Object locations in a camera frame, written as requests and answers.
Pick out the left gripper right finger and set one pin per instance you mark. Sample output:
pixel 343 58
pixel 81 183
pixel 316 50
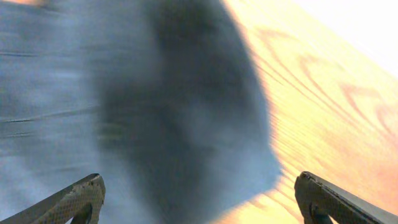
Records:
pixel 321 202

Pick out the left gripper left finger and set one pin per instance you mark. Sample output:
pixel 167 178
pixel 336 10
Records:
pixel 79 203

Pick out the navy shorts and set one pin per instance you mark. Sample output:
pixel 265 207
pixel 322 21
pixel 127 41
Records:
pixel 159 97

